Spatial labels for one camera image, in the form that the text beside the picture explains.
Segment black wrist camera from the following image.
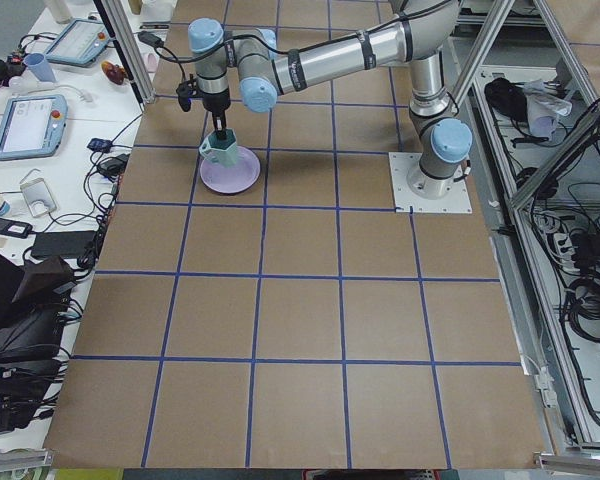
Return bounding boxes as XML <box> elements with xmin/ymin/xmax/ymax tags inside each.
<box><xmin>176</xmin><ymin>80</ymin><xmax>197</xmax><ymax>112</ymax></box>

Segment black smartphone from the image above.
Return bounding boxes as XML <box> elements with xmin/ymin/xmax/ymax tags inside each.
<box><xmin>0</xmin><ymin>218</ymin><xmax>33</xmax><ymax>239</ymax></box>

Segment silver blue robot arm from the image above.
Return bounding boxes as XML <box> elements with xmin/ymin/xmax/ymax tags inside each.
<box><xmin>176</xmin><ymin>1</ymin><xmax>473</xmax><ymax>200</ymax></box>

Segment pink white mug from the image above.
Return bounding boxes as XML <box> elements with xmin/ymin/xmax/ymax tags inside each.
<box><xmin>142</xmin><ymin>52</ymin><xmax>158</xmax><ymax>73</ymax></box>

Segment light blue plastic cup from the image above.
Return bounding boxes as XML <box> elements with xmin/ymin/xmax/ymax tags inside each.
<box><xmin>23</xmin><ymin>52</ymin><xmax>56</xmax><ymax>83</ymax></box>

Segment black power adapter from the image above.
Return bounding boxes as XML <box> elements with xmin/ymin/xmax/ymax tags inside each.
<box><xmin>138</xmin><ymin>31</ymin><xmax>164</xmax><ymax>48</ymax></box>

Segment amber glass object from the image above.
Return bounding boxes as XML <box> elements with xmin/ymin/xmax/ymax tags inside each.
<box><xmin>101</xmin><ymin>61</ymin><xmax>127</xmax><ymax>85</ymax></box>

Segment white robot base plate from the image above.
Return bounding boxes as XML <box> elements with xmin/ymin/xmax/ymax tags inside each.
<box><xmin>388</xmin><ymin>152</ymin><xmax>472</xmax><ymax>214</ymax></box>

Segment black flat power brick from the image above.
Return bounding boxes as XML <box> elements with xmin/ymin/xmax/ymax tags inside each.
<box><xmin>31</xmin><ymin>230</ymin><xmax>96</xmax><ymax>259</ymax></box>

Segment coiled black cables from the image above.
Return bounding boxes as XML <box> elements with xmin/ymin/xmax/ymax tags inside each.
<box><xmin>559</xmin><ymin>274</ymin><xmax>600</xmax><ymax>346</ymax></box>

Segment lilac plate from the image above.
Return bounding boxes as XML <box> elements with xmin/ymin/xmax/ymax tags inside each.
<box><xmin>200</xmin><ymin>146</ymin><xmax>261</xmax><ymax>194</ymax></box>

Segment far blue teach pendant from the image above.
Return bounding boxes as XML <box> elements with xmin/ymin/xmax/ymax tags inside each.
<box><xmin>44</xmin><ymin>19</ymin><xmax>110</xmax><ymax>67</ymax></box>

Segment aluminium frame post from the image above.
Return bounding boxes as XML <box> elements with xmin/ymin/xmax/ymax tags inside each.
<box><xmin>93</xmin><ymin>0</ymin><xmax>156</xmax><ymax>105</ymax></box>

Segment small blue device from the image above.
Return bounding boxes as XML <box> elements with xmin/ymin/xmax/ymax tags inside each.
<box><xmin>87</xmin><ymin>138</ymin><xmax>113</xmax><ymax>153</ymax></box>

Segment blue teach pendant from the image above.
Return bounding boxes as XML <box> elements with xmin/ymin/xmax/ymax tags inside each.
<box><xmin>44</xmin><ymin>19</ymin><xmax>110</xmax><ymax>67</ymax></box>
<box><xmin>0</xmin><ymin>95</ymin><xmax>68</xmax><ymax>161</ymax></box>

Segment light blue hexagonal cup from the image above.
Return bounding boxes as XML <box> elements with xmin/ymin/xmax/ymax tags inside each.
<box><xmin>199</xmin><ymin>128</ymin><xmax>239</xmax><ymax>167</ymax></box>

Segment near blue teach pendant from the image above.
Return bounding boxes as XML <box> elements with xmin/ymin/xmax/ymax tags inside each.
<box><xmin>0</xmin><ymin>95</ymin><xmax>68</xmax><ymax>161</ymax></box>

